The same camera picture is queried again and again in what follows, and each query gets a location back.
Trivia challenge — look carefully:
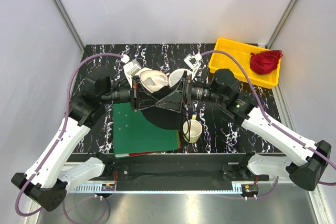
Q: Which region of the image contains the red cloth bundle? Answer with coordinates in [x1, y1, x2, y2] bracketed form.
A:
[250, 50, 283, 74]

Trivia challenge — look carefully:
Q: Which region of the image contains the pale green ceramic mug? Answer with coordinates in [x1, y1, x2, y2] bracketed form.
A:
[182, 115, 203, 144]

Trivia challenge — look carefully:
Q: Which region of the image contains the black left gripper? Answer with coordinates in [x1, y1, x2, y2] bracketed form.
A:
[100, 75, 160, 111]

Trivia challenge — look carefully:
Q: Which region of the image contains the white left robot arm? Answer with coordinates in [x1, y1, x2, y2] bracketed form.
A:
[11, 76, 145, 216]

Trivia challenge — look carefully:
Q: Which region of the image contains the yellow plastic tray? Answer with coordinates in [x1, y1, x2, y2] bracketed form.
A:
[208, 38, 281, 89]

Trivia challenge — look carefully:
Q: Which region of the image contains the black bra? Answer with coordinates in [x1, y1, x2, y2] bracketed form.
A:
[141, 84, 194, 143]

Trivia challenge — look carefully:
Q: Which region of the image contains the white mesh laundry bag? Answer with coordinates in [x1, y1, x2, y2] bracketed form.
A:
[136, 68, 192, 93]

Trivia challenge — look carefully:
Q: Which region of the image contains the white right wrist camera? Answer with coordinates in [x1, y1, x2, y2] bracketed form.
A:
[184, 53, 202, 79]

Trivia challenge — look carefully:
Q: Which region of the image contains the green binder folder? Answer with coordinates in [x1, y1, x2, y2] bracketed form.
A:
[113, 103, 177, 158]

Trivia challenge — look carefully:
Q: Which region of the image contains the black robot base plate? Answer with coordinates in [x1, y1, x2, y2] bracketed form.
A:
[67, 152, 276, 192]

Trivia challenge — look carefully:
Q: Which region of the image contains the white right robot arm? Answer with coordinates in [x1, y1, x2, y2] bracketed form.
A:
[155, 69, 331, 191]

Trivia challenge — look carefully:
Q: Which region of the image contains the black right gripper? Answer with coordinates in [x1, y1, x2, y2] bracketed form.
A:
[156, 71, 226, 112]

